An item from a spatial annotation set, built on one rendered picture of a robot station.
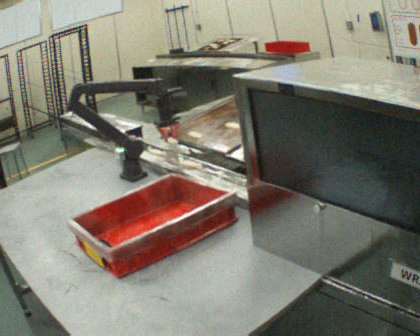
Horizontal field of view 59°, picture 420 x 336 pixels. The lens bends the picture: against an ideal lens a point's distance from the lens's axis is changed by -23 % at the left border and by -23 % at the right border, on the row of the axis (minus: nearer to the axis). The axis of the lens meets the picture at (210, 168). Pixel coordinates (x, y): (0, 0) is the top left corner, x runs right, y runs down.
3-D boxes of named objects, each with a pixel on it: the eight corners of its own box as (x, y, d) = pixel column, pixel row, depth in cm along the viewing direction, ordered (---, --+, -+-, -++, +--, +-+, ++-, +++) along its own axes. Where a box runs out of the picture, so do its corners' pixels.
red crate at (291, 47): (265, 52, 549) (263, 43, 545) (283, 49, 569) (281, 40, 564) (294, 53, 510) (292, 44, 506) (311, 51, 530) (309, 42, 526)
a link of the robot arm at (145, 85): (73, 94, 183) (74, 96, 174) (74, 81, 182) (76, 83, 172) (162, 90, 200) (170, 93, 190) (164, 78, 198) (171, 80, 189)
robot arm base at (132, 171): (119, 177, 202) (133, 182, 193) (115, 160, 199) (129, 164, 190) (134, 171, 207) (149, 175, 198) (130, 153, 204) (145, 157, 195)
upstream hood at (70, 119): (60, 124, 336) (59, 115, 333) (78, 117, 345) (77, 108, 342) (115, 149, 236) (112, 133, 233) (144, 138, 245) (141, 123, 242)
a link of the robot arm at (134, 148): (60, 105, 182) (60, 107, 173) (77, 79, 182) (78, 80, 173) (131, 156, 202) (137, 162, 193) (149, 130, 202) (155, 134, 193)
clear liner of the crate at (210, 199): (72, 243, 143) (63, 218, 140) (178, 196, 171) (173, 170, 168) (117, 281, 118) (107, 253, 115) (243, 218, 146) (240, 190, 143)
